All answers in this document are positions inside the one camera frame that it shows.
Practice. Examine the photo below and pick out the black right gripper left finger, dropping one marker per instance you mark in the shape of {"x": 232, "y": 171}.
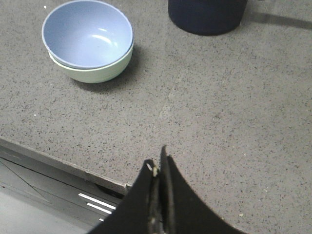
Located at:
{"x": 138, "y": 212}

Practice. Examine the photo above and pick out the dark blue saucepan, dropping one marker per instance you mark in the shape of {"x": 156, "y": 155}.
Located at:
{"x": 206, "y": 17}

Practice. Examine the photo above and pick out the green bowl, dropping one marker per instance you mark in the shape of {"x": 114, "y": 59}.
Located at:
{"x": 96, "y": 75}

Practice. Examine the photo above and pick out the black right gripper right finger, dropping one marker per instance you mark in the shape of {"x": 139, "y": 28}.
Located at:
{"x": 183, "y": 211}

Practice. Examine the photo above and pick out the blue bowl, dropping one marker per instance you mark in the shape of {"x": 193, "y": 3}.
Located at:
{"x": 87, "y": 34}

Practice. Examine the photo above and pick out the grey cabinet drawer front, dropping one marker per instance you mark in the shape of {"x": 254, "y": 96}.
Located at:
{"x": 37, "y": 198}

